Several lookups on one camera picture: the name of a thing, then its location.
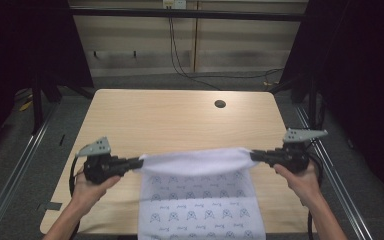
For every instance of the aluminium floor rail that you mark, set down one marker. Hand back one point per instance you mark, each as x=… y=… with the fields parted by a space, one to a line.
x=336 y=180
x=16 y=173

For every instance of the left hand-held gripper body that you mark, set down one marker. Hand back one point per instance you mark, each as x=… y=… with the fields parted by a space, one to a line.
x=101 y=166

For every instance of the yellow object on floor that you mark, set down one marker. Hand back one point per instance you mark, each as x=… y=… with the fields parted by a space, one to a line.
x=25 y=105

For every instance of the dark curtain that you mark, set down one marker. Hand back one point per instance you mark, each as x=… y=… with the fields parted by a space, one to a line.
x=363 y=83
x=23 y=40

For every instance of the white wall socket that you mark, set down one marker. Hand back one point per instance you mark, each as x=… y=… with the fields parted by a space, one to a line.
x=175 y=4

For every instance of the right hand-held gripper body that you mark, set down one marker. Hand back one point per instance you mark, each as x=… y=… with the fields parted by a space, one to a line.
x=293 y=158

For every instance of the person's right hand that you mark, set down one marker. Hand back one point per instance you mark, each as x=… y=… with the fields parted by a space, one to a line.
x=305 y=186

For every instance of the grey tape piece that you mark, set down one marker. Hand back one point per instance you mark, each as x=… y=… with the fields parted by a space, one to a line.
x=53 y=206

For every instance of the black frame post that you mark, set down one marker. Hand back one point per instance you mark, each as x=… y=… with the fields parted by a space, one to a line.
x=312 y=103
x=37 y=103

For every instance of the person's left hand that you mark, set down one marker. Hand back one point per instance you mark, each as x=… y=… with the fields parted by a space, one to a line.
x=88 y=191

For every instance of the black horizontal frame bar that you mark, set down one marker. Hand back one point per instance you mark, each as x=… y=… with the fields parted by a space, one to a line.
x=186 y=14

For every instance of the white patterned towel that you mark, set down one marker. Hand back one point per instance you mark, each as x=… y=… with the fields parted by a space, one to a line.
x=200 y=200

